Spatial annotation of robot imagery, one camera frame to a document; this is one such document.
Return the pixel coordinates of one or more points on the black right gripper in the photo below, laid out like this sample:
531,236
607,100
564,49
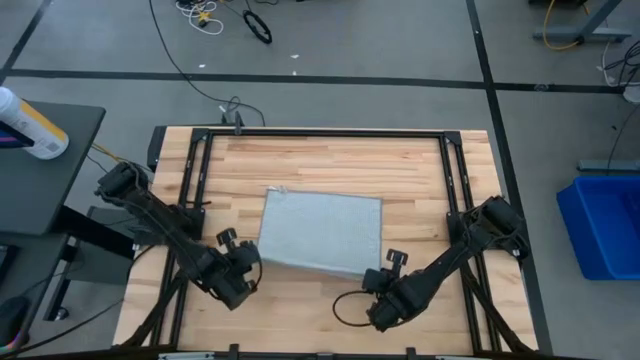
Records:
377,281

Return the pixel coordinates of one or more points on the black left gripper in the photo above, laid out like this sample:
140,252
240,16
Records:
245,260

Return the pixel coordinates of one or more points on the grey microfiber towel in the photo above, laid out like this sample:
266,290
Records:
320,232

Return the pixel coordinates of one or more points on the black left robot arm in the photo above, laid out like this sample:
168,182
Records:
165,225

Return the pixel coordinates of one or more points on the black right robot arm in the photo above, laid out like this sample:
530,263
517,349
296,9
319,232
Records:
450,260

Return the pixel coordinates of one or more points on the black side table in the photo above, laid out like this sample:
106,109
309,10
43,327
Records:
35,190

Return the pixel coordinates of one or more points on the blue plastic bin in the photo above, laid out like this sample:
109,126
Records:
600,230

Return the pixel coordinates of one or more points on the white canister yellow label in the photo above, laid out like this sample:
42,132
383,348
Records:
37,130

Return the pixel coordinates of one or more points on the grey desk foot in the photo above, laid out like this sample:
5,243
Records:
607,165
580,34

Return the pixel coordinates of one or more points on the white round object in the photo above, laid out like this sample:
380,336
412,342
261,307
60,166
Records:
632,94

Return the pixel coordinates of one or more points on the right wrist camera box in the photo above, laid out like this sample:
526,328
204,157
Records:
385,314

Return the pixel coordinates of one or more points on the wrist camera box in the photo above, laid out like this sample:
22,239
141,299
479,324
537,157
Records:
235,295
385,314

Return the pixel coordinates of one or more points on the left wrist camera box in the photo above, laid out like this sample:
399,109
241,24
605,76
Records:
235,295

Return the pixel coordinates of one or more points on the black clamp mount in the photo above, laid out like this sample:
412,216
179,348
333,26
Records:
234,119

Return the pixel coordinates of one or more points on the black desk leg frame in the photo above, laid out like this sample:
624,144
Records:
85,235

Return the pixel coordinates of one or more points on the black aluminium table frame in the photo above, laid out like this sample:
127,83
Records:
325,134

